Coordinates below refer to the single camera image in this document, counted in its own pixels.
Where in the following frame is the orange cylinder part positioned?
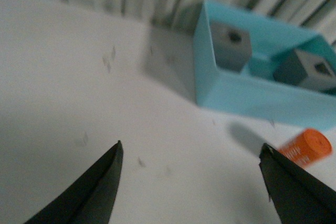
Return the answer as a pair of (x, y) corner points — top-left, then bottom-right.
(277, 128), (333, 167)

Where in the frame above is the blue plastic box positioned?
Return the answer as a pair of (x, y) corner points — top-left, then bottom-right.
(193, 0), (335, 130)

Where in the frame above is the gray block part with hole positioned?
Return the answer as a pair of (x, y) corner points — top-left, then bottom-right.
(273, 49), (335, 92)

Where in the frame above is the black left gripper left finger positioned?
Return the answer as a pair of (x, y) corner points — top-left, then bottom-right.
(26, 141), (123, 223)

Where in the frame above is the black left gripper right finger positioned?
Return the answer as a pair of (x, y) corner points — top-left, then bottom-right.
(259, 143), (335, 223)

